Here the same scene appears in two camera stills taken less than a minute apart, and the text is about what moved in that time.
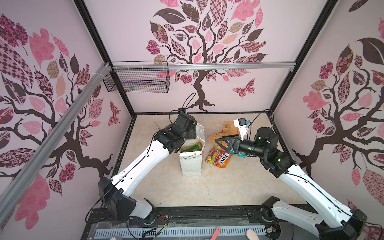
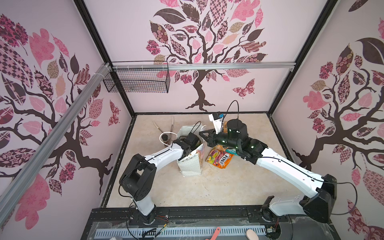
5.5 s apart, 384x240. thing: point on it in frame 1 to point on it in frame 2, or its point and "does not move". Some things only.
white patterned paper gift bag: x=191 y=154 does not move
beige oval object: x=251 y=235 does not move
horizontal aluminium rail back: x=202 y=66 does not move
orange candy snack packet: x=219 y=158 does not move
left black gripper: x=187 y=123 to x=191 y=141
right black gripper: x=233 y=143 to x=210 y=139
